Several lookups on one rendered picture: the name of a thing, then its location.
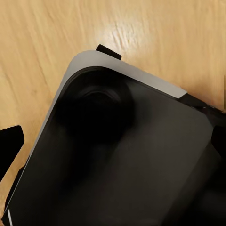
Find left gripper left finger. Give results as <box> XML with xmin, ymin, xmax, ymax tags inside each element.
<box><xmin>0</xmin><ymin>125</ymin><xmax>24</xmax><ymax>181</ymax></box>

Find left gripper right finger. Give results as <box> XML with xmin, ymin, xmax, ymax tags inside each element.
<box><xmin>211</xmin><ymin>125</ymin><xmax>226</xmax><ymax>163</ymax></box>

